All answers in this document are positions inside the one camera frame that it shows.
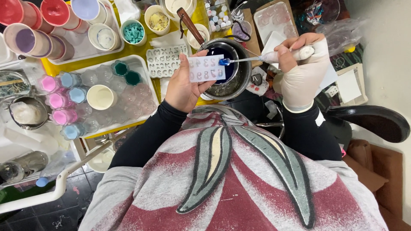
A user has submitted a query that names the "white tray with candle glasses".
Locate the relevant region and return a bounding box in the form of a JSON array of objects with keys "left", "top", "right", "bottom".
[{"left": 69, "top": 55, "right": 160, "bottom": 139}]

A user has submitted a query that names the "white cup with blue residue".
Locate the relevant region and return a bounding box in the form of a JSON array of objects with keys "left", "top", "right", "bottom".
[{"left": 88, "top": 23, "right": 121, "bottom": 52}]

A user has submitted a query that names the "plastic bottle with blue cap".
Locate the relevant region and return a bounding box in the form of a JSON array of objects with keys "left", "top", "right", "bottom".
[{"left": 35, "top": 150, "right": 76, "bottom": 188}]

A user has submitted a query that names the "large white plastic container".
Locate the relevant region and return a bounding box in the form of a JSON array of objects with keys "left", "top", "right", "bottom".
[{"left": 159, "top": 0, "right": 198, "bottom": 23}]

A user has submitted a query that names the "clear plastic bag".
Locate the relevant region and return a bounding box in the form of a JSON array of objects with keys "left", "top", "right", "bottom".
[{"left": 316, "top": 17, "right": 367, "bottom": 57}]

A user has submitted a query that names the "pink candle glass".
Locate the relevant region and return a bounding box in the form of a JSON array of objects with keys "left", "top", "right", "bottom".
[
  {"left": 38, "top": 75, "right": 62, "bottom": 94},
  {"left": 45, "top": 92, "right": 73, "bottom": 110},
  {"left": 49, "top": 108, "right": 78, "bottom": 126}
]

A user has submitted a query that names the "purple-lined paper cup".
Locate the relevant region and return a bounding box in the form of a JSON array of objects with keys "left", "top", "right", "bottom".
[{"left": 3, "top": 23, "right": 53, "bottom": 59}]

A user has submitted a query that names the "teal candle glass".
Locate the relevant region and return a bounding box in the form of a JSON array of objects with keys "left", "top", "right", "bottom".
[
  {"left": 124, "top": 70, "right": 142, "bottom": 87},
  {"left": 111, "top": 60, "right": 130, "bottom": 77}
]

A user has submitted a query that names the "white tube cart frame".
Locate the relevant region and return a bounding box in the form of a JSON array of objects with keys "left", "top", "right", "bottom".
[{"left": 0, "top": 141, "right": 113, "bottom": 214}]

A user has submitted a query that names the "cup of yellow wax flakes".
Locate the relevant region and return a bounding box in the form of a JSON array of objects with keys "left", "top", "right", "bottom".
[{"left": 144, "top": 4, "right": 171, "bottom": 36}]

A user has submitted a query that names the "light blue candle glass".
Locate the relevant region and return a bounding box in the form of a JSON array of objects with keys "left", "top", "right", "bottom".
[
  {"left": 58, "top": 71, "right": 83, "bottom": 89},
  {"left": 66, "top": 86, "right": 88, "bottom": 105},
  {"left": 60, "top": 123, "right": 85, "bottom": 141}
]

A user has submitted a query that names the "cream wax cup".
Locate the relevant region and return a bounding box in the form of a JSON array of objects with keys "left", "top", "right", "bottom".
[{"left": 86, "top": 84, "right": 118, "bottom": 111}]

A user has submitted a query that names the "cup of teal wax shapes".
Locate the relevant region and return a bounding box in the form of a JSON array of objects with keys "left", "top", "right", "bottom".
[{"left": 120, "top": 19, "right": 148, "bottom": 47}]

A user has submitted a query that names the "brown cardboard sheet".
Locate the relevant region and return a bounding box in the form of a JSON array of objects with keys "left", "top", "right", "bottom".
[{"left": 240, "top": 8, "right": 263, "bottom": 68}]

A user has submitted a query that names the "steel saucepan with wooden handle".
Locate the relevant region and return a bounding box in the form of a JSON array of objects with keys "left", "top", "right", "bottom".
[{"left": 176, "top": 7, "right": 253, "bottom": 102}]

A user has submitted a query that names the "person's left hand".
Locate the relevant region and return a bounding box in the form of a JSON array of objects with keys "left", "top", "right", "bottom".
[{"left": 165, "top": 53, "right": 216, "bottom": 113}]

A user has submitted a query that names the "person's right hand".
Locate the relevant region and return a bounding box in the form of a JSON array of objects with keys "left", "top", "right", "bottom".
[{"left": 273, "top": 32, "right": 331, "bottom": 113}]

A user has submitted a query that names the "black chair seat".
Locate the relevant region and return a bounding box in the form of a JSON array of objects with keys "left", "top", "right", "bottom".
[{"left": 324, "top": 105, "right": 411, "bottom": 150}]

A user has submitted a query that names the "clear box of pastel beads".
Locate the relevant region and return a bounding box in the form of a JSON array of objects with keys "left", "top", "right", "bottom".
[{"left": 204, "top": 0, "right": 234, "bottom": 33}]

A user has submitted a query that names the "glass bowl with wooden sticks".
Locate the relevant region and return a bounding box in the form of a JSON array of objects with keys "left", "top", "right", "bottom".
[{"left": 0, "top": 70, "right": 31, "bottom": 99}]

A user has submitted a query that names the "clear glass with foil wrappers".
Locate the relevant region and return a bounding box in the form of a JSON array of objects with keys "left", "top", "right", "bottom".
[{"left": 304, "top": 0, "right": 341, "bottom": 26}]

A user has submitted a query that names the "clear silicone number mold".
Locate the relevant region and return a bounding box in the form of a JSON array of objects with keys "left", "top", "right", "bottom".
[{"left": 188, "top": 54, "right": 226, "bottom": 83}]

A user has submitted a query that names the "glass bowl of blue liquid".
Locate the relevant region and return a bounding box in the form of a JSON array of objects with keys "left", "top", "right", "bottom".
[{"left": 205, "top": 42, "right": 240, "bottom": 86}]

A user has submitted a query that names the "group of clear empty glasses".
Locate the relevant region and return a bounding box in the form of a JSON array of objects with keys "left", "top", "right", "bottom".
[{"left": 75, "top": 64, "right": 158, "bottom": 133}]

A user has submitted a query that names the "clear cup with purple tint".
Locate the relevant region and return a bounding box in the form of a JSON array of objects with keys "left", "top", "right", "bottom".
[{"left": 231, "top": 19, "right": 253, "bottom": 43}]

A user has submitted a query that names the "white tray with paper cups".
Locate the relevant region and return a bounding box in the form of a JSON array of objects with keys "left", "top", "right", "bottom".
[{"left": 48, "top": 0, "right": 126, "bottom": 65}]

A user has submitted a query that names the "steel pot of white wax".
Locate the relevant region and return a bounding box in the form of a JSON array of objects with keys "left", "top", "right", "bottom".
[{"left": 9, "top": 96, "right": 51, "bottom": 131}]

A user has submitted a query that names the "stack of white papers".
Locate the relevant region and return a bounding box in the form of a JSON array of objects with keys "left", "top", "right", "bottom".
[{"left": 335, "top": 62, "right": 369, "bottom": 107}]

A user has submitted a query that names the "steel cylinder flask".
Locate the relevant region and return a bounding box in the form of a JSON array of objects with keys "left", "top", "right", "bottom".
[{"left": 0, "top": 150, "right": 49, "bottom": 184}]

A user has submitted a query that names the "white bucket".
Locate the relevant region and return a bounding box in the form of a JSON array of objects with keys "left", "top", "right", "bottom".
[{"left": 86, "top": 146, "right": 116, "bottom": 174}]

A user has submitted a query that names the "white bulb pipette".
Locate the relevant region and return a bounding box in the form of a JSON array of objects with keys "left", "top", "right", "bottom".
[{"left": 219, "top": 45, "right": 315, "bottom": 67}]

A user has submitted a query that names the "red-lined paper cup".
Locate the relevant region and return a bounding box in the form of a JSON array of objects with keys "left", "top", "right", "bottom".
[
  {"left": 0, "top": 0, "right": 38, "bottom": 28},
  {"left": 40, "top": 0, "right": 81, "bottom": 31}
]

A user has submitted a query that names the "white tissue paper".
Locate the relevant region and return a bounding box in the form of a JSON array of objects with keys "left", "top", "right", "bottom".
[{"left": 149, "top": 30, "right": 188, "bottom": 49}]

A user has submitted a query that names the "stained white tissue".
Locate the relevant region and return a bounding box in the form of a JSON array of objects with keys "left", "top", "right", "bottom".
[{"left": 245, "top": 67, "right": 270, "bottom": 97}]

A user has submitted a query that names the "lavender-lined paper cup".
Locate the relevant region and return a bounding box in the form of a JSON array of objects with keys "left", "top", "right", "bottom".
[{"left": 70, "top": 0, "right": 108, "bottom": 25}]

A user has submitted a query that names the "white tray of clear molds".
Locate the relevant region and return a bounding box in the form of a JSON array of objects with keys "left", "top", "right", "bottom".
[{"left": 253, "top": 1, "right": 300, "bottom": 47}]

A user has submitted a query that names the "metal stool frame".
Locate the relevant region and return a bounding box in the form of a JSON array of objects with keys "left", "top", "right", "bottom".
[{"left": 255, "top": 105, "right": 286, "bottom": 139}]

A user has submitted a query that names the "white silicone letter mold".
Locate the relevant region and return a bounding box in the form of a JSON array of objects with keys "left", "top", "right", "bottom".
[{"left": 146, "top": 44, "right": 191, "bottom": 79}]

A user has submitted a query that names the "person's grey red shirt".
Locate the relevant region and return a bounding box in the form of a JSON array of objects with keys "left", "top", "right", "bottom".
[{"left": 78, "top": 104, "right": 390, "bottom": 231}]

